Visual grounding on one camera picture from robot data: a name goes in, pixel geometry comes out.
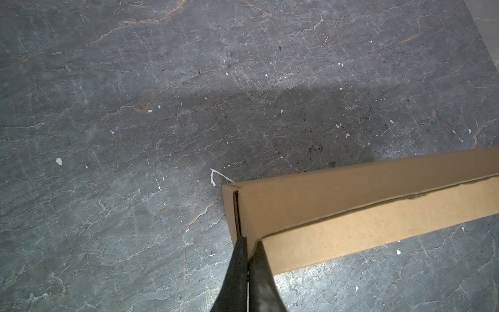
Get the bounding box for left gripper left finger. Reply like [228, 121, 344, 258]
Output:
[211, 236, 248, 312]

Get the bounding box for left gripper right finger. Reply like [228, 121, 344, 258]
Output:
[249, 241, 287, 312]

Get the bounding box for brown cardboard box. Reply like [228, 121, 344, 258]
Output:
[222, 147, 498, 274]

